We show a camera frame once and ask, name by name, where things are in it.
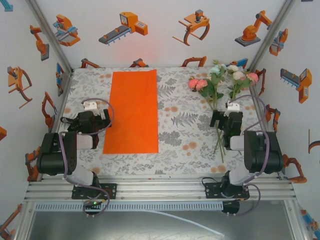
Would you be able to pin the orange wrapping paper sheet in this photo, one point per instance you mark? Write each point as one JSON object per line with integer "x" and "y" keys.
{"x": 132, "y": 112}

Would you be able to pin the large pink fake rose stem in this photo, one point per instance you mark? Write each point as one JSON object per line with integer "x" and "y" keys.
{"x": 252, "y": 77}

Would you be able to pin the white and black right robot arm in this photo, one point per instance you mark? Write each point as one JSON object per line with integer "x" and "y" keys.
{"x": 262, "y": 155}

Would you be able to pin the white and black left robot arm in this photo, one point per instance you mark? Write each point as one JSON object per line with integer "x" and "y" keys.
{"x": 50, "y": 162}

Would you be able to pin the floral patterned tablecloth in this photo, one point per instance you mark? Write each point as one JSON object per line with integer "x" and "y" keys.
{"x": 187, "y": 155}

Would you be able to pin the small circuit board green light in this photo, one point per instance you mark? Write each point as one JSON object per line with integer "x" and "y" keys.
{"x": 94, "y": 203}

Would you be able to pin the small black controller box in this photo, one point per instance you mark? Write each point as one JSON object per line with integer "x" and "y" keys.
{"x": 231, "y": 207}

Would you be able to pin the thin white tube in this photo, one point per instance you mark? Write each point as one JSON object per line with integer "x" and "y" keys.
{"x": 195, "y": 224}

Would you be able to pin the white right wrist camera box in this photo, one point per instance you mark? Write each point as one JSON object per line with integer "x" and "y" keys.
{"x": 233, "y": 107}

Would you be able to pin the aluminium left side rail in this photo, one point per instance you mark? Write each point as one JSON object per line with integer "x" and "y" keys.
{"x": 61, "y": 100}

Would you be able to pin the aluminium rail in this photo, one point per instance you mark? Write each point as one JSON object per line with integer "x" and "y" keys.
{"x": 253, "y": 87}
{"x": 61, "y": 100}

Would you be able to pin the aluminium right side rail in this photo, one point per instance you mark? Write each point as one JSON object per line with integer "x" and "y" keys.
{"x": 253, "y": 87}

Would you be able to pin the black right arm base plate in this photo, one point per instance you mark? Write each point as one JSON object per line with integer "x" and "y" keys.
{"x": 212, "y": 191}

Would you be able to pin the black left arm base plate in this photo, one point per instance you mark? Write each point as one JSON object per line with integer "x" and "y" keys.
{"x": 110, "y": 191}

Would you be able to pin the aluminium base frame rails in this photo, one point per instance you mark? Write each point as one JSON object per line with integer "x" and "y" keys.
{"x": 162, "y": 190}

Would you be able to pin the aluminium left corner post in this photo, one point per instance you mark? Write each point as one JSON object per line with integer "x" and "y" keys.
{"x": 50, "y": 37}

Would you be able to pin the aluminium corner post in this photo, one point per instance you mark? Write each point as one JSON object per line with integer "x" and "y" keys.
{"x": 270, "y": 37}
{"x": 50, "y": 37}

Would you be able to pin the aluminium right corner post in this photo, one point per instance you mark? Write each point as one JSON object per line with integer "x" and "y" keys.
{"x": 270, "y": 37}

